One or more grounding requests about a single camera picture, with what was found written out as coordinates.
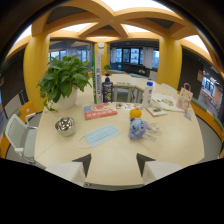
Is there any blue face mask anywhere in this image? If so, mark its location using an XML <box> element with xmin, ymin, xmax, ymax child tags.
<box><xmin>77</xmin><ymin>123</ymin><xmax>122</xmax><ymax>150</ymax></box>

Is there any stainless steel bowl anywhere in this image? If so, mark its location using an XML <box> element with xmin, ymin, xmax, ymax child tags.
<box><xmin>54</xmin><ymin>116</ymin><xmax>77</xmax><ymax>138</ymax></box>

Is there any illustrated flat card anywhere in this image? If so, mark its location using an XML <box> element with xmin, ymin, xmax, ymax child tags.
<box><xmin>115</xmin><ymin>101</ymin><xmax>143</xmax><ymax>111</ymax></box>

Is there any white office chair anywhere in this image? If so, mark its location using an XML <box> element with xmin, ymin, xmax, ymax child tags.
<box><xmin>4</xmin><ymin>112</ymin><xmax>47</xmax><ymax>169</ymax></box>

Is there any small picture book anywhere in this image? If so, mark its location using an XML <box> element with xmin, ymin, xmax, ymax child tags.
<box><xmin>145</xmin><ymin>106</ymin><xmax>168</xmax><ymax>118</ymax></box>

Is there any red booklet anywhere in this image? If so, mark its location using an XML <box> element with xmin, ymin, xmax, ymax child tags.
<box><xmin>83</xmin><ymin>102</ymin><xmax>119</xmax><ymax>121</ymax></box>

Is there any white bottle blue cap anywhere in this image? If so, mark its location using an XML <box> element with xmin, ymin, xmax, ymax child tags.
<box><xmin>141</xmin><ymin>81</ymin><xmax>155</xmax><ymax>109</ymax></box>

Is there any clear plastic wrapper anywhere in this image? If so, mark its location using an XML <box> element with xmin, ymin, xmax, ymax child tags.
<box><xmin>144</xmin><ymin>122</ymin><xmax>162</xmax><ymax>142</ymax></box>

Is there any green white standing banner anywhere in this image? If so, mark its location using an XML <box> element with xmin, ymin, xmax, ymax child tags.
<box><xmin>91</xmin><ymin>50</ymin><xmax>103</xmax><ymax>105</ymax></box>

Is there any small orange fruit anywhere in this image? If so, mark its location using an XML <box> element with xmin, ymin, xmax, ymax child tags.
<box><xmin>129</xmin><ymin>107</ymin><xmax>143</xmax><ymax>120</ymax></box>

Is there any green potted plant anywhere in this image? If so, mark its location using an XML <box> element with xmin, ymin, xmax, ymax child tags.
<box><xmin>36</xmin><ymin>54</ymin><xmax>93</xmax><ymax>113</ymax></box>

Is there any pink paper gift bag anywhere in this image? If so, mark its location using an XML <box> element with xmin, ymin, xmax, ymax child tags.
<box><xmin>175</xmin><ymin>82</ymin><xmax>194</xmax><ymax>112</ymax></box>

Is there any blue plush toy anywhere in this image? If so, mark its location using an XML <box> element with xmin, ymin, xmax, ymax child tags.
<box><xmin>128</xmin><ymin>117</ymin><xmax>153</xmax><ymax>141</ymax></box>

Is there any open white magazine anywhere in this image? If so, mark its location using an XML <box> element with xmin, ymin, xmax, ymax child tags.
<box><xmin>150</xmin><ymin>92</ymin><xmax>185</xmax><ymax>113</ymax></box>

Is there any dark blue pump bottle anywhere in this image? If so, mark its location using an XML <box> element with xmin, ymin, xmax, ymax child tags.
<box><xmin>101</xmin><ymin>73</ymin><xmax>114</xmax><ymax>104</ymax></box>

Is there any white plant pot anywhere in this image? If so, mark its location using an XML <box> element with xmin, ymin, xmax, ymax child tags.
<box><xmin>56</xmin><ymin>87</ymin><xmax>79</xmax><ymax>111</ymax></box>

